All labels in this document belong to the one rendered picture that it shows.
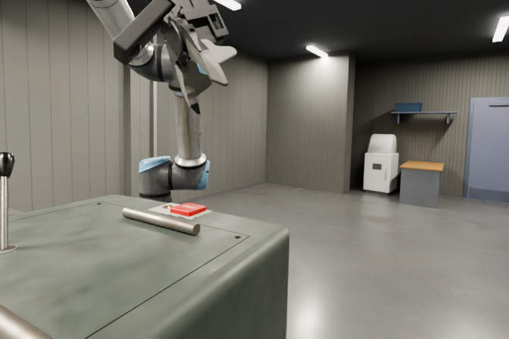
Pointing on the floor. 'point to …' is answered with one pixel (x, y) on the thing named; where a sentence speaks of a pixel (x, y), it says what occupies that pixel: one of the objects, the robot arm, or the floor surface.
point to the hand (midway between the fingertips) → (207, 104)
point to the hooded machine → (381, 165)
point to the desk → (420, 183)
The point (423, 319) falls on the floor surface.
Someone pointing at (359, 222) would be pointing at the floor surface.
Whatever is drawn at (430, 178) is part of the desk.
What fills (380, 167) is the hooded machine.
